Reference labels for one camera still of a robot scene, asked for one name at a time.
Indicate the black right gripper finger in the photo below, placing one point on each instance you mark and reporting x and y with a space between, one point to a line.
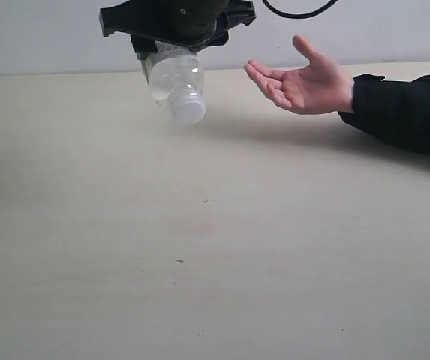
143 46
217 39

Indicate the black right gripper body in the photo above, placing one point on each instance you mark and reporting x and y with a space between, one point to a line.
181 23

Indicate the clear bottle white text label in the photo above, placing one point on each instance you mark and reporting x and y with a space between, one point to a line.
175 78

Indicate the black sleeved forearm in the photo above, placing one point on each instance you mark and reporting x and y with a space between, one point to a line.
394 112

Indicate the open bare human hand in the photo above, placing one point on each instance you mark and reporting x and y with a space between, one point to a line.
321 87

